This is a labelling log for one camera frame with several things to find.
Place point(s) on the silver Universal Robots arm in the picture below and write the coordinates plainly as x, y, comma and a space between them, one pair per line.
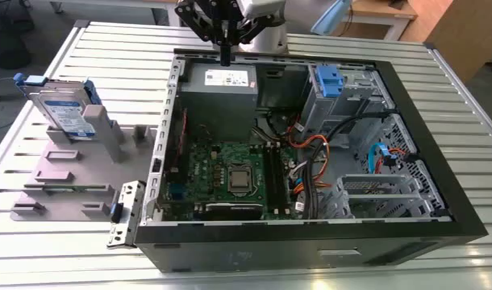
269, 36

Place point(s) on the green RAM stick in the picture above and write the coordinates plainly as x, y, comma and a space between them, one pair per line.
64, 188

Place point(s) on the blue drive cage latch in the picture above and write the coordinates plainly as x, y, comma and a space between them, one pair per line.
328, 81

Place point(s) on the black RAM slot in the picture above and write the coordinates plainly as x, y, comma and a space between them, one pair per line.
272, 178
281, 181

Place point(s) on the black office chair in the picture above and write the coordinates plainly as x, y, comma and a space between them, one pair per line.
12, 51

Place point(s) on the metal disk bay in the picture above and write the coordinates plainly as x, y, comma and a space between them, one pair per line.
382, 196

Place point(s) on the silver CPU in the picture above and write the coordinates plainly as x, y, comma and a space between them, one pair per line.
238, 179

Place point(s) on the black PC case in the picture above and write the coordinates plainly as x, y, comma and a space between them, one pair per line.
269, 247

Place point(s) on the grey power supply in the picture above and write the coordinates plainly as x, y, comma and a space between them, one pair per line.
217, 111

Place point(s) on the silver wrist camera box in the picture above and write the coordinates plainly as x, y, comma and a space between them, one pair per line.
253, 7

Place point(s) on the black graphics card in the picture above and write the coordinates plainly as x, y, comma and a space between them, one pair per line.
229, 211

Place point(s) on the brown wooden cabinet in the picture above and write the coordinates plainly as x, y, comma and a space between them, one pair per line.
472, 30

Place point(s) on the grey optical drive cage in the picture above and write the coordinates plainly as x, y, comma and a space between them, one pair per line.
342, 105

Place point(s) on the white frame desk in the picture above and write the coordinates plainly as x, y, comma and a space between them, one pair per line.
172, 18

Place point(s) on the silver expansion slot bracket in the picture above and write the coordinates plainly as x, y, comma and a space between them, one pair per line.
128, 211

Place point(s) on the green motherboard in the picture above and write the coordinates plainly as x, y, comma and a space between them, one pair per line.
205, 169

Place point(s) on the wooden top desk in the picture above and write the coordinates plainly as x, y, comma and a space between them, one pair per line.
374, 12

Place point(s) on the grey parts rack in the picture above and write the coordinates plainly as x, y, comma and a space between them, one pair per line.
84, 169

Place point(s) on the hard disk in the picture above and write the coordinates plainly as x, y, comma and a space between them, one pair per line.
64, 114

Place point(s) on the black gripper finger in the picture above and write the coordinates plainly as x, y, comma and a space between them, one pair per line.
193, 21
257, 30

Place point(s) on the CPU socket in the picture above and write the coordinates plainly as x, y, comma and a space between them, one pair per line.
240, 165

